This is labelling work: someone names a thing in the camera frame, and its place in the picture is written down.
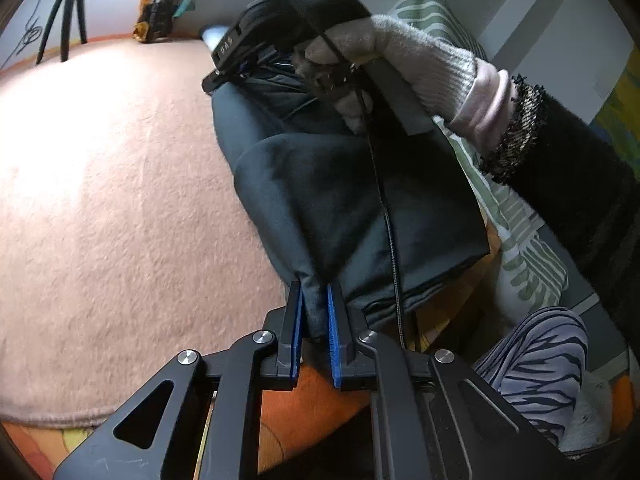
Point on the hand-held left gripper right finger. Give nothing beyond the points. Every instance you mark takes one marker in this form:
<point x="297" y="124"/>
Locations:
<point x="334" y="340"/>

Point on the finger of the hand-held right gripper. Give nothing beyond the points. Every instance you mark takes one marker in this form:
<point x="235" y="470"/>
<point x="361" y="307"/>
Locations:
<point x="227" y="60"/>

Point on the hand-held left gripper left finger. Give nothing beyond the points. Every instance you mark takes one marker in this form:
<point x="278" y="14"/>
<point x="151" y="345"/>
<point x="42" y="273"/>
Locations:
<point x="296" y="325"/>

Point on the black pants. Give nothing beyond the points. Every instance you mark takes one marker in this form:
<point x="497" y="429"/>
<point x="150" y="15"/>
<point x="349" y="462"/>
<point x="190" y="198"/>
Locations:
<point x="325" y="200"/>

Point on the person's right forearm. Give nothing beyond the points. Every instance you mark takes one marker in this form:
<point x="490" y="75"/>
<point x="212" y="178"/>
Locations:
<point x="565" y="185"/>

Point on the person's right hand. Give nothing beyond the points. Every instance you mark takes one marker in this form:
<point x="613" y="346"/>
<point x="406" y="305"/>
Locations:
<point x="410" y="50"/>

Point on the folded blue cloth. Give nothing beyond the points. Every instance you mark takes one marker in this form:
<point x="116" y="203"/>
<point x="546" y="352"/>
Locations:
<point x="212" y="35"/>

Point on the orange patterned bed sheet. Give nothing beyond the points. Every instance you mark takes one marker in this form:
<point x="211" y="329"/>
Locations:
<point x="285" y="425"/>

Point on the black tripod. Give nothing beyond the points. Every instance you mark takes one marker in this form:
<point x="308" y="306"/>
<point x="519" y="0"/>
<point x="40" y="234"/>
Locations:
<point x="80" y="10"/>

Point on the beige blanket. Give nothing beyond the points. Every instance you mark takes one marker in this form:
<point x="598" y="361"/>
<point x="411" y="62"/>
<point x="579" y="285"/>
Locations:
<point x="125" y="210"/>

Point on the person's striped trouser leg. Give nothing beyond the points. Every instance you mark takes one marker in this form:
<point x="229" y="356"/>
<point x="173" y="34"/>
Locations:
<point x="535" y="360"/>

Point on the white green-striped pillow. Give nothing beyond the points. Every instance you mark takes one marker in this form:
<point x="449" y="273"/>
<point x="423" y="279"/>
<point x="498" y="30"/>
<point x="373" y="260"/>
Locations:
<point x="525" y="260"/>

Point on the white fluffy cloth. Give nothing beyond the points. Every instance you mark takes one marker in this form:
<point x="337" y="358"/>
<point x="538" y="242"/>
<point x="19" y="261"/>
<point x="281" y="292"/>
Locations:
<point x="595" y="410"/>

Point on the yellow green patterned cloth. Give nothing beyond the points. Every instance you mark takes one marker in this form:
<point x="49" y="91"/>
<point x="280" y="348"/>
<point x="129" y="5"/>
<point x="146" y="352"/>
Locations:
<point x="625" y="95"/>

